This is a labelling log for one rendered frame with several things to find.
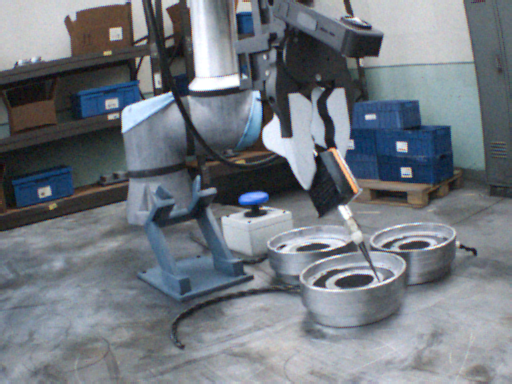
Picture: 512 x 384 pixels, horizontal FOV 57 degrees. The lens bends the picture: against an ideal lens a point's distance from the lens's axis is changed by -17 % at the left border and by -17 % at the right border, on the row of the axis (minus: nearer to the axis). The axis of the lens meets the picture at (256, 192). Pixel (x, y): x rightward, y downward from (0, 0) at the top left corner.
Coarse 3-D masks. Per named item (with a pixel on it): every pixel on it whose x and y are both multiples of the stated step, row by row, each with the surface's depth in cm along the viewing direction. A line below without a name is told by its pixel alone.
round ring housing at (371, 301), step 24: (312, 264) 54; (336, 264) 56; (360, 264) 55; (384, 264) 54; (312, 288) 48; (336, 288) 50; (360, 288) 46; (384, 288) 46; (312, 312) 50; (336, 312) 47; (360, 312) 46; (384, 312) 47
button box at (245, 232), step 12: (228, 216) 78; (240, 216) 77; (252, 216) 75; (264, 216) 75; (276, 216) 74; (288, 216) 75; (228, 228) 77; (240, 228) 74; (252, 228) 72; (264, 228) 73; (276, 228) 75; (288, 228) 76; (228, 240) 78; (240, 240) 75; (252, 240) 73; (264, 240) 74; (240, 252) 75; (252, 252) 73; (264, 252) 74
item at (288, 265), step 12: (300, 228) 68; (312, 228) 68; (324, 228) 68; (336, 228) 67; (276, 240) 66; (288, 240) 68; (300, 240) 67; (324, 240) 66; (348, 240) 60; (276, 252) 60; (288, 252) 59; (300, 252) 59; (312, 252) 58; (324, 252) 58; (336, 252) 59; (348, 252) 60; (276, 264) 61; (288, 264) 59; (300, 264) 59; (288, 276) 61
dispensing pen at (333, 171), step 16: (320, 160) 50; (336, 160) 50; (320, 176) 50; (336, 176) 49; (320, 192) 51; (336, 192) 49; (352, 192) 49; (320, 208) 51; (336, 208) 51; (352, 224) 50; (368, 256) 49
